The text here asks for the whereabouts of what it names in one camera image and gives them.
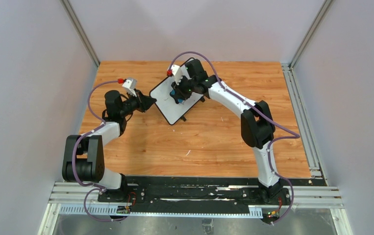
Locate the blue and black eraser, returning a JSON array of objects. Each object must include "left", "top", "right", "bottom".
[{"left": 170, "top": 90, "right": 185, "bottom": 104}]

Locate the black framed whiteboard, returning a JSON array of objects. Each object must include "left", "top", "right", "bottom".
[{"left": 150, "top": 57, "right": 204, "bottom": 125}]

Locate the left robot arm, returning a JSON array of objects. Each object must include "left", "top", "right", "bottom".
[{"left": 62, "top": 89, "right": 157, "bottom": 200}]

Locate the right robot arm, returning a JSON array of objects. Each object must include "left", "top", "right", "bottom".
[{"left": 167, "top": 59, "right": 282, "bottom": 202}]

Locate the metal whiteboard stand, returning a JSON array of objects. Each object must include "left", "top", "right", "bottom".
[{"left": 180, "top": 96, "right": 205, "bottom": 122}]

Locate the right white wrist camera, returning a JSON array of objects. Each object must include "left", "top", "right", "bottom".
[{"left": 170, "top": 64, "right": 183, "bottom": 85}]

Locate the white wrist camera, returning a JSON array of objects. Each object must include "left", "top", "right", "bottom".
[
  {"left": 170, "top": 64, "right": 183, "bottom": 85},
  {"left": 122, "top": 78, "right": 137, "bottom": 97}
]

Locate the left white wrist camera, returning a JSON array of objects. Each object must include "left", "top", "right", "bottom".
[{"left": 122, "top": 78, "right": 137, "bottom": 97}]

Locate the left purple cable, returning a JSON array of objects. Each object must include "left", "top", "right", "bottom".
[{"left": 72, "top": 78, "right": 129, "bottom": 223}]

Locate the purple cable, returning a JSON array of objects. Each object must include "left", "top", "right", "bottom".
[
  {"left": 166, "top": 51, "right": 301, "bottom": 226},
  {"left": 72, "top": 78, "right": 129, "bottom": 223}
]

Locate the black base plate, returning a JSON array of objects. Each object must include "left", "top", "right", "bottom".
[{"left": 98, "top": 176, "right": 326, "bottom": 214}]

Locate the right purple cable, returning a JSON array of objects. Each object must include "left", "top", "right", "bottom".
[{"left": 166, "top": 51, "right": 301, "bottom": 226}]

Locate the left corner aluminium post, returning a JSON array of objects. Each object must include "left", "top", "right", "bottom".
[{"left": 60, "top": 0, "right": 100, "bottom": 68}]

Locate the corner aluminium post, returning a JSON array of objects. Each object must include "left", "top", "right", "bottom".
[
  {"left": 288, "top": 0, "right": 334, "bottom": 70},
  {"left": 60, "top": 0, "right": 100, "bottom": 68}
]

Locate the right side aluminium rail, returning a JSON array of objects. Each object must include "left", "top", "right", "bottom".
[{"left": 281, "top": 63, "right": 328, "bottom": 186}]

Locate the right corner aluminium post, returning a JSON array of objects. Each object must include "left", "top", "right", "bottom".
[{"left": 288, "top": 0, "right": 334, "bottom": 70}]

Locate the aluminium frame rail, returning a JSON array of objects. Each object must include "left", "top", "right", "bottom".
[{"left": 39, "top": 176, "right": 352, "bottom": 235}]

